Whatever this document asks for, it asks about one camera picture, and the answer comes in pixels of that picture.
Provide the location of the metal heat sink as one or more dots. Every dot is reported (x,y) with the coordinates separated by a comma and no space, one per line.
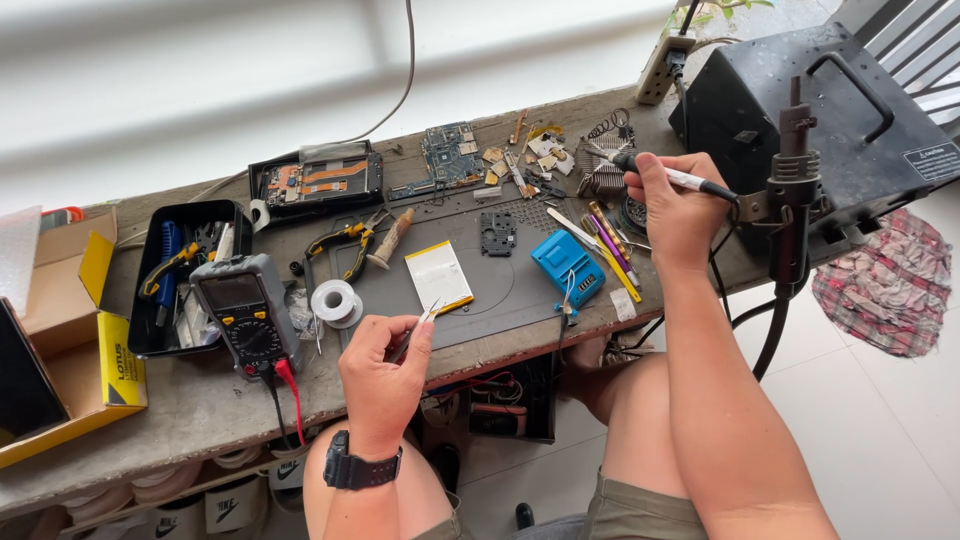
(604,176)

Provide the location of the grey digital multimeter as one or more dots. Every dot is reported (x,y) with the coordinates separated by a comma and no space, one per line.
(244,311)

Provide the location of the metal window grille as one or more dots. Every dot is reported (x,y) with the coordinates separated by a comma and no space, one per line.
(915,52)

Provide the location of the black soldering station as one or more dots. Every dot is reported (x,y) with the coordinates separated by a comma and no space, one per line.
(847,135)

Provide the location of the small black knob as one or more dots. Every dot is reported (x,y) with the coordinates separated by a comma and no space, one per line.
(295,267)

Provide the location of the checkered rag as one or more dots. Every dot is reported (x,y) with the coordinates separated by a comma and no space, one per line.
(885,289)

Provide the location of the person's right leg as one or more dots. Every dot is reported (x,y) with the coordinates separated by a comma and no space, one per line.
(637,420)

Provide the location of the black tray of tools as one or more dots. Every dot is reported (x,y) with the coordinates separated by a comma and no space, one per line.
(154,315)

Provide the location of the yellow and black pliers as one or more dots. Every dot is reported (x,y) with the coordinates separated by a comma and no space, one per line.
(341,238)

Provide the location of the black hot air gun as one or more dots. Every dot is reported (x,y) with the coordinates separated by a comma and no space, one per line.
(793,195)

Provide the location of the white paper label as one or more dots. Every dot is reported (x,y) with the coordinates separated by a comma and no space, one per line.
(623,304)

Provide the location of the blue plastic device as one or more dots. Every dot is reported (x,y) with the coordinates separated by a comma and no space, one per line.
(564,262)

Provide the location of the row of shoes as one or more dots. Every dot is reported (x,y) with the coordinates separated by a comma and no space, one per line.
(225,502)

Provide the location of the purple pry tool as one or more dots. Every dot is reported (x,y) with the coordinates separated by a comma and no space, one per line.
(609,241)

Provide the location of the white power strip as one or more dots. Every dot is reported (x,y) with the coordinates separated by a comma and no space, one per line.
(660,67)

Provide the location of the green plant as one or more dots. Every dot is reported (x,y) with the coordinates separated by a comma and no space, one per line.
(720,9)

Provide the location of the person's right hand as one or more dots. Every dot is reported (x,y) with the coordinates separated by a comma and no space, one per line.
(686,217)

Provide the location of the blue circuit board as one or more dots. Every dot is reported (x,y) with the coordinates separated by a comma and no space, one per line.
(448,159)

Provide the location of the yellow cardboard box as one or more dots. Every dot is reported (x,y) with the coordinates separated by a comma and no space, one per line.
(82,330)

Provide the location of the white battery with yellow edge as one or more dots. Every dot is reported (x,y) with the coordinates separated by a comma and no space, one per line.
(439,276)

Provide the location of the flat metal spudger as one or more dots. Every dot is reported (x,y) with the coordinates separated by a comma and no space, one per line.
(570,226)

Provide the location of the white tape roll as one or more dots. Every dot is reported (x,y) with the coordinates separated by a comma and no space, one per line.
(258,216)

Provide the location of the person's left leg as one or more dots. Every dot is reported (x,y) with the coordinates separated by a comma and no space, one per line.
(427,487)

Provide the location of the black probe lead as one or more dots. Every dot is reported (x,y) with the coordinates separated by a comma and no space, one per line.
(274,409)

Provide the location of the red probe lead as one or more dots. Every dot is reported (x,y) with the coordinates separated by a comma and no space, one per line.
(292,397)

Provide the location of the pile of small metal parts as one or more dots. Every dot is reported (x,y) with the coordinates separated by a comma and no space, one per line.
(536,161)

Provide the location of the black wristwatch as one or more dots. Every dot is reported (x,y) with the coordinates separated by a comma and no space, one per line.
(360,466)

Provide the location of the round black tin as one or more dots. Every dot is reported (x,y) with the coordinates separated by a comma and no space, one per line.
(636,216)

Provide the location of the person's leg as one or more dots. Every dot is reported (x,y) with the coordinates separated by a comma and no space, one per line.
(427,487)
(637,420)

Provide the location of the olive shorts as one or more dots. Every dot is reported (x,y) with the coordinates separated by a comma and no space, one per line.
(637,517)

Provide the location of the metal tweezers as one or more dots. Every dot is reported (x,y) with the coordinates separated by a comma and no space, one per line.
(424,322)

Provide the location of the grey silicone work mat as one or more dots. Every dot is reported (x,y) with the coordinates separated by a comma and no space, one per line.
(499,289)

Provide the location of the black and white soldering iron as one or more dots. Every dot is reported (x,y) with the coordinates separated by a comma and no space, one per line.
(686,180)

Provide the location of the bubble wrap sheet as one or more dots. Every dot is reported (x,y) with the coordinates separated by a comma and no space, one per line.
(16,255)

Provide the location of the person's left hand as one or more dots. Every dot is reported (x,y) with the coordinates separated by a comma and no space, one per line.
(379,382)

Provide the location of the opened black phone chassis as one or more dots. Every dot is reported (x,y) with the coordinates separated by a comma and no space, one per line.
(319,182)

